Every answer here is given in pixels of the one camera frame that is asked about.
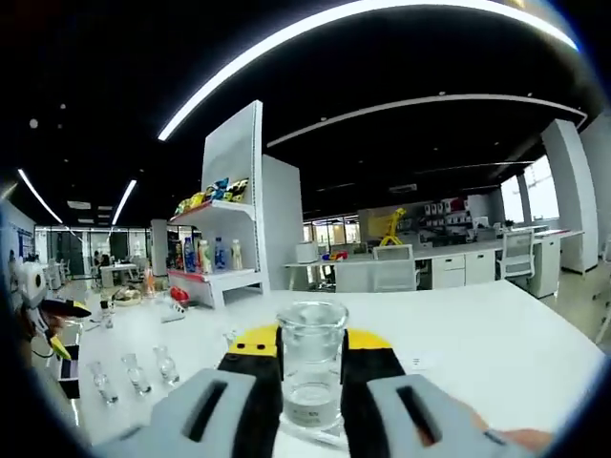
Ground white box appliance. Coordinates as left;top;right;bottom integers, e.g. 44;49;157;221
295;241;320;265

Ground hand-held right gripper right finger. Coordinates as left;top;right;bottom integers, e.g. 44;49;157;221
340;328;525;458

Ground woven basket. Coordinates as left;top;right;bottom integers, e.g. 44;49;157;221
113;285;143;307

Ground white display shelf unit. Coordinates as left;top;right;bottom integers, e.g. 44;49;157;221
165;98;305;310

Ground short ceiling light strip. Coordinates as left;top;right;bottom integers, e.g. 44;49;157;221
16;168;64;225
111;178;138;226

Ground white mesh office chair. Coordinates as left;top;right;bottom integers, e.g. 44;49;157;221
495;228;537;283

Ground person's right hand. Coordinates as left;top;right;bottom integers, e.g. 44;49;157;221
471;412;556;454

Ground white cabinet desk row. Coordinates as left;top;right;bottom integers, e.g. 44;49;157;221
284;228;587;300

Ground row of colourful snack bags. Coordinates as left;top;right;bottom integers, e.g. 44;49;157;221
174;177;250;217

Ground black and white box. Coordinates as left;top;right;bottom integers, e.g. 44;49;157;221
55;343;82;401

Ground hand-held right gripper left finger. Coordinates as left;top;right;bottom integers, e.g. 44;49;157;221
93;323;284;458

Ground clear glass cup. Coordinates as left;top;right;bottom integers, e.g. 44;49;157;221
276;300;349;443

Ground row of drink bottles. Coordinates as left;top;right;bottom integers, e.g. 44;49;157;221
175;236;244;276

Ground wall display of small boxes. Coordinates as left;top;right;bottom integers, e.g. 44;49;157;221
419;198;474;226

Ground orange bottle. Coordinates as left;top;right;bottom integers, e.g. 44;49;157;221
142;265;158;301

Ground long ceiling light strip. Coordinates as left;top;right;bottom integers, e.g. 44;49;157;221
157;0;581;143

